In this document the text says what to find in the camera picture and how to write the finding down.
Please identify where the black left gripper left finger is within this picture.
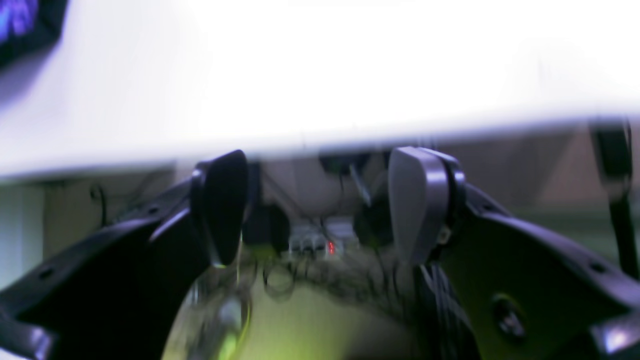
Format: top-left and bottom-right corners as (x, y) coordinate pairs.
(0, 150), (249, 360)

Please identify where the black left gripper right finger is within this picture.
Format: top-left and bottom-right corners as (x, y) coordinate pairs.
(388, 146), (639, 360)

